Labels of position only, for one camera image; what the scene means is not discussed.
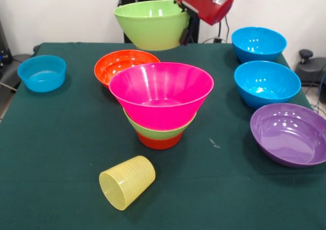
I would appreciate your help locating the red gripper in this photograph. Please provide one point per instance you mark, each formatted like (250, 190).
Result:
(203, 4)

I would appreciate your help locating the green bowl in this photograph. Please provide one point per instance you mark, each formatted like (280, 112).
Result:
(158, 134)
(152, 31)

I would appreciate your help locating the large pink bowl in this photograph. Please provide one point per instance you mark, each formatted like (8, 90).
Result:
(158, 112)

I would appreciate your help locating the small orange bowl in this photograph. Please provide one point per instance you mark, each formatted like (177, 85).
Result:
(159, 143)

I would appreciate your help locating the yellow plastic cup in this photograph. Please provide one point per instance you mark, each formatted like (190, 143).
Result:
(130, 181)

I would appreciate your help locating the large blue bowl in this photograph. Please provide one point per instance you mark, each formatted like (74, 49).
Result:
(265, 82)
(257, 44)

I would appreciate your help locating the large orange-red bowl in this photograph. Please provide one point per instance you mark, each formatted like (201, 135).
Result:
(112, 64)

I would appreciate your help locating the black stand with knob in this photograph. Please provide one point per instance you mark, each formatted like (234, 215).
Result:
(313, 66)

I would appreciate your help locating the purple bowl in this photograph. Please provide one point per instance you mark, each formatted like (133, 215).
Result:
(287, 135)

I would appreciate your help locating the small blue bowl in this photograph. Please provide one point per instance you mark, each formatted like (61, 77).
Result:
(42, 79)

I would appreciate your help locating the dark green tablecloth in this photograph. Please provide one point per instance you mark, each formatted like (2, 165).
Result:
(163, 202)

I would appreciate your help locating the black equipment box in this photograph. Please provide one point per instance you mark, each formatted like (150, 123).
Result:
(3, 54)

